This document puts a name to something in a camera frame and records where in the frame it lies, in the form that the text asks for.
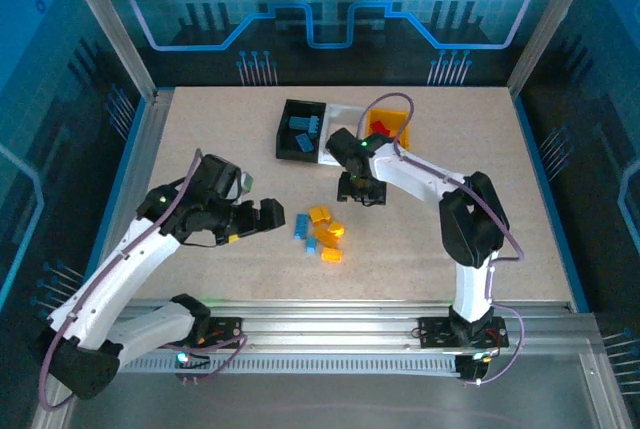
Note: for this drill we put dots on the yellow plastic bin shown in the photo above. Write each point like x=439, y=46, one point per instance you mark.
x=400, y=119

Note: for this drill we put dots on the black base controller box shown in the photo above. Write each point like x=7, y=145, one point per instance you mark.
x=470, y=370
x=197, y=363

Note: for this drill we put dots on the white plastic bin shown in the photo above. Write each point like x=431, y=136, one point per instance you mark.
x=337, y=116

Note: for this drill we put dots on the black right mount plate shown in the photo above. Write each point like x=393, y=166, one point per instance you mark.
x=432, y=331

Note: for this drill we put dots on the small yellow lego brick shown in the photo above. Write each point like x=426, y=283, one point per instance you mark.
x=325, y=212

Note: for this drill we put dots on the black plastic bin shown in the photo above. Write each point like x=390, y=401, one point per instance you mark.
x=290, y=146

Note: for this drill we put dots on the black left mount plate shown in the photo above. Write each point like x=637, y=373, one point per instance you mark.
x=225, y=331

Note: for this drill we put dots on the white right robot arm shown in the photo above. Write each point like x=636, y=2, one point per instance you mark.
x=410, y=174

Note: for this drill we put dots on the black mount plate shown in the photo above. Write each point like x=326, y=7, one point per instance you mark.
x=225, y=331
x=432, y=331

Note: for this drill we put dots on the aluminium frame post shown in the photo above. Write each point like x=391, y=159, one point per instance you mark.
x=107, y=24
x=555, y=19

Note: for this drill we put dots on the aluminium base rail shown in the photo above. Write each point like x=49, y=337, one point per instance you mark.
x=325, y=321

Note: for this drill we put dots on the grey metal front panel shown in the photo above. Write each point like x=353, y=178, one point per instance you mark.
x=350, y=399

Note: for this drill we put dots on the small blue lego brick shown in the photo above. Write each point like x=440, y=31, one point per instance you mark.
x=311, y=245

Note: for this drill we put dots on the aluminium side rail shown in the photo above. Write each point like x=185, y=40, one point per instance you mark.
x=145, y=159

